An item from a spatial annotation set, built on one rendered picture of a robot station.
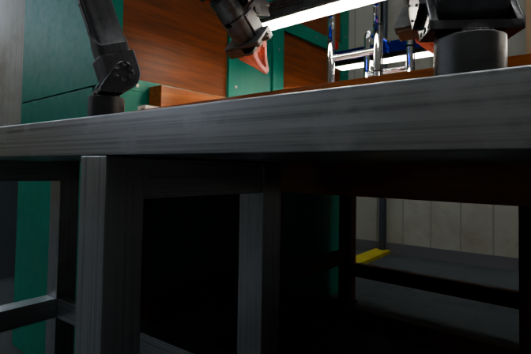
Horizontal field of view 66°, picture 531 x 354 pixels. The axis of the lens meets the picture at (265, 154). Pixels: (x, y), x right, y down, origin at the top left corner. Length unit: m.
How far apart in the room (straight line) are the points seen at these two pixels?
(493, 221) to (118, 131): 2.91
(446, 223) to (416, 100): 2.98
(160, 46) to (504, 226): 2.50
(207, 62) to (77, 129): 1.04
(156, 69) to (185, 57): 0.13
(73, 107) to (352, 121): 1.13
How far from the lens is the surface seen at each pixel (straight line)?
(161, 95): 1.23
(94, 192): 0.43
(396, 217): 3.30
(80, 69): 1.30
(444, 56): 0.42
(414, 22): 0.45
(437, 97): 0.23
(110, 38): 0.80
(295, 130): 0.27
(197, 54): 1.44
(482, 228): 3.17
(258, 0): 1.00
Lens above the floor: 0.62
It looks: 2 degrees up
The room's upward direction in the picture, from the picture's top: 1 degrees clockwise
